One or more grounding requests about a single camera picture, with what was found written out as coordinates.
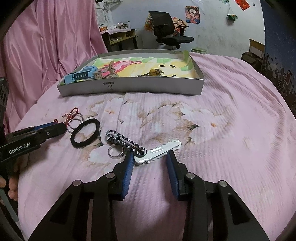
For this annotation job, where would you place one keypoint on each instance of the pink floral bedspread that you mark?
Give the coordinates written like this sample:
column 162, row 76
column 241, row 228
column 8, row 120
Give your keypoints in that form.
column 240, row 129

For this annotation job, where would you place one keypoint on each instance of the cartoon cushion on chair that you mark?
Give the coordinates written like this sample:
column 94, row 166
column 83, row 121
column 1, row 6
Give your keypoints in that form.
column 179, row 25

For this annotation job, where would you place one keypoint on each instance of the cardboard box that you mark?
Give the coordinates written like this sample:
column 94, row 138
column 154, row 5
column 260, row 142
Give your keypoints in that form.
column 254, row 56

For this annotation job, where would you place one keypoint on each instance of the green plastic stool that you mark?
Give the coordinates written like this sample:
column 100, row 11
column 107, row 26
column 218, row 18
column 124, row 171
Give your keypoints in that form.
column 199, row 50

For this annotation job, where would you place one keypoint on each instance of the left hand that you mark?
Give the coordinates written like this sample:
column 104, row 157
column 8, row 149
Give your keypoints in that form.
column 13, row 187

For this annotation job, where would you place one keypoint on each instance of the black white carabiner keychain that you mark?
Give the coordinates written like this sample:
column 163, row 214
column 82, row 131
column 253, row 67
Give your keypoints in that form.
column 128, row 144

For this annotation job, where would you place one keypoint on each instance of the beige hair claw clip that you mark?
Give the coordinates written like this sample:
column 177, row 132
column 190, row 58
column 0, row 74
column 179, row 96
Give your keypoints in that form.
column 106, row 72

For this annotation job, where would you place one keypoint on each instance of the yellow bead keyring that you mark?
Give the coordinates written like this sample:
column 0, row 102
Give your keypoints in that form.
column 152, row 73

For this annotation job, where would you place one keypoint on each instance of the pink satin curtain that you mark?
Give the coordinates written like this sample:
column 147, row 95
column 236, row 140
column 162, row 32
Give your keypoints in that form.
column 47, row 40

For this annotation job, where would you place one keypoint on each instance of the wooden desk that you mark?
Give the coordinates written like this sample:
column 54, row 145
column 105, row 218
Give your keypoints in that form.
column 120, row 39

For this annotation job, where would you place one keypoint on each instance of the blue starry fabric wardrobe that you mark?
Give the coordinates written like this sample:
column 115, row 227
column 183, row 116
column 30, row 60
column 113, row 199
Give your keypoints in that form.
column 279, row 54

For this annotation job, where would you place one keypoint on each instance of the cartoon wall poster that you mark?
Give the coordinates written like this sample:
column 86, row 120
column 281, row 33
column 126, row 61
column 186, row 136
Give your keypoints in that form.
column 192, row 14

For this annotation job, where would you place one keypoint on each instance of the colourful cartoon cloth liner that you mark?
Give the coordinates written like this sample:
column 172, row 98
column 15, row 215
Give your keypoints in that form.
column 133, row 66

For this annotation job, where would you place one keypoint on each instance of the red paper wall decoration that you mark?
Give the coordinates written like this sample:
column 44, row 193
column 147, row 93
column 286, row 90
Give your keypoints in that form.
column 243, row 4

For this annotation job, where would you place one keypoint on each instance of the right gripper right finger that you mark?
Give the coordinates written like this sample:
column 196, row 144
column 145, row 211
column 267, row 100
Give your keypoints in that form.
column 177, row 172

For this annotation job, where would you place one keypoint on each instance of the black office chair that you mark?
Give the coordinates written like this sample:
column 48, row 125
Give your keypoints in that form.
column 164, row 29

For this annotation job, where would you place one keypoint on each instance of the silver bangle rings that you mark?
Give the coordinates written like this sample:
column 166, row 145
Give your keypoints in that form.
column 75, row 120

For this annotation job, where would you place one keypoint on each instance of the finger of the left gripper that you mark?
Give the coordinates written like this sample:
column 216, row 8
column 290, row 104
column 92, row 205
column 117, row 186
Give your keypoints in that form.
column 44, row 125
column 50, row 132

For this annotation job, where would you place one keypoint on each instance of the green hanging ornament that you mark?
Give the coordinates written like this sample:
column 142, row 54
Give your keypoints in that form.
column 232, row 17

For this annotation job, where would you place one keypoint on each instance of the grey cardboard tray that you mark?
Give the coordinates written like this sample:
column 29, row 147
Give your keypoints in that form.
column 175, row 85

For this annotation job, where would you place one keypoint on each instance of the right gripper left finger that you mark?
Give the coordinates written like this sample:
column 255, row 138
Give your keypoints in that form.
column 123, row 174

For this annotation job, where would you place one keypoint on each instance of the blue hair claw clip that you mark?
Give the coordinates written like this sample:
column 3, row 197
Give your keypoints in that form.
column 86, row 73

